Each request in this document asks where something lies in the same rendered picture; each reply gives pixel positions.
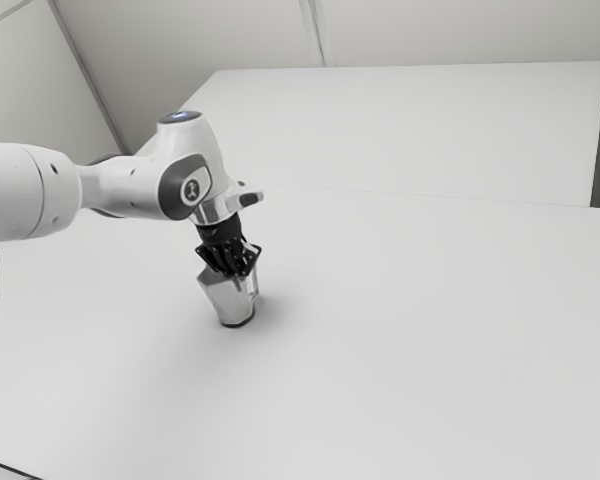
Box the grey faceted mug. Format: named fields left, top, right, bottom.
left=195, top=263, right=261, bottom=329

